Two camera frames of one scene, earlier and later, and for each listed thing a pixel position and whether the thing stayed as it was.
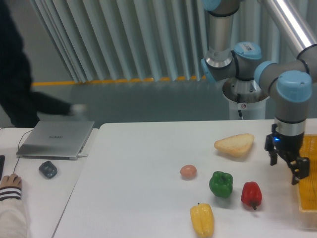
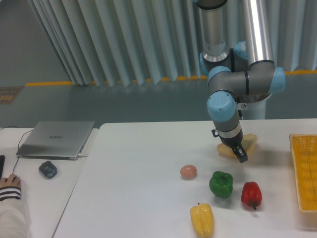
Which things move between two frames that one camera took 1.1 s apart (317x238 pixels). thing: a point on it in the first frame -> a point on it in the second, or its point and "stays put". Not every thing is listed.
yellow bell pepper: (202, 218) stays put
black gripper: (289, 147) -> (231, 142)
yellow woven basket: (307, 187) stays put
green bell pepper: (221, 184) stays put
